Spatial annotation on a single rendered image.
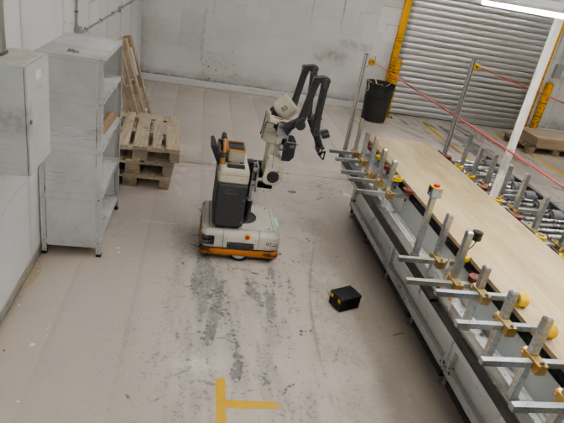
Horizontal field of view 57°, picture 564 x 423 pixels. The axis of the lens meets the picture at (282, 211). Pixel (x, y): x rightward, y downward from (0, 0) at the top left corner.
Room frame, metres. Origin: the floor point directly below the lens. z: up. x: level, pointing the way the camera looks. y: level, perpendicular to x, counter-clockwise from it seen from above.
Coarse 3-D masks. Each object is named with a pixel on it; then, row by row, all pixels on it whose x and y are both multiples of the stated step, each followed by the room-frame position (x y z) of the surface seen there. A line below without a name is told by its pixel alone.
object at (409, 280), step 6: (408, 282) 2.50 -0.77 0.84; (414, 282) 2.51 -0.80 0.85; (420, 282) 2.51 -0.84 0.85; (426, 282) 2.52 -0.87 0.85; (432, 282) 2.53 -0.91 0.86; (438, 282) 2.54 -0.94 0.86; (444, 282) 2.54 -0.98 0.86; (450, 282) 2.56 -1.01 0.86; (462, 282) 2.58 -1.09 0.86; (468, 282) 2.60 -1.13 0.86; (468, 288) 2.57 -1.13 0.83
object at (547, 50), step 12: (552, 24) 4.12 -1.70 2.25; (552, 36) 4.08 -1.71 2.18; (552, 48) 4.09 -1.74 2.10; (540, 60) 4.10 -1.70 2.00; (540, 72) 4.09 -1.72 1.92; (528, 96) 4.10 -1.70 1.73; (528, 108) 4.09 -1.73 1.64; (516, 132) 4.08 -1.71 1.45; (516, 144) 4.09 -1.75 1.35; (504, 156) 4.11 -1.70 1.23; (504, 168) 4.09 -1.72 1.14; (492, 192) 4.10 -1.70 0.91
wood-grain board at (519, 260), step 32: (416, 160) 4.64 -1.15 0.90; (448, 160) 4.83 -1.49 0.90; (416, 192) 3.80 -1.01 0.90; (448, 192) 3.93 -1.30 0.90; (480, 192) 4.07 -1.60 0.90; (480, 224) 3.39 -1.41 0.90; (512, 224) 3.50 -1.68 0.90; (480, 256) 2.88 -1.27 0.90; (512, 256) 2.96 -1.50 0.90; (544, 256) 3.05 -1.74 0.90; (512, 288) 2.55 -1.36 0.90; (544, 288) 2.62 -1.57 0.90
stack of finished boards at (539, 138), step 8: (528, 128) 9.97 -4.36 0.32; (536, 128) 10.12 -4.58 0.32; (520, 136) 9.80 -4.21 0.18; (528, 136) 9.60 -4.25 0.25; (536, 136) 9.43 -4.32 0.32; (544, 136) 9.55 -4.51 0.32; (552, 136) 9.69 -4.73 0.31; (560, 136) 9.82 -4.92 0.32; (536, 144) 9.31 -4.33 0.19; (544, 144) 9.35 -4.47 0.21; (552, 144) 9.39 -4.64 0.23; (560, 144) 9.43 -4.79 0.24
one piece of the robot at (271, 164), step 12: (264, 120) 4.15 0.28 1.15; (276, 120) 3.97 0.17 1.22; (288, 120) 4.04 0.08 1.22; (264, 132) 4.02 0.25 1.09; (276, 144) 4.05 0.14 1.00; (264, 156) 4.14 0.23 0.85; (276, 156) 4.04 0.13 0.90; (264, 168) 4.02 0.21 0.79; (276, 168) 4.01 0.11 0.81; (264, 180) 3.99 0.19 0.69; (276, 180) 4.01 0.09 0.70
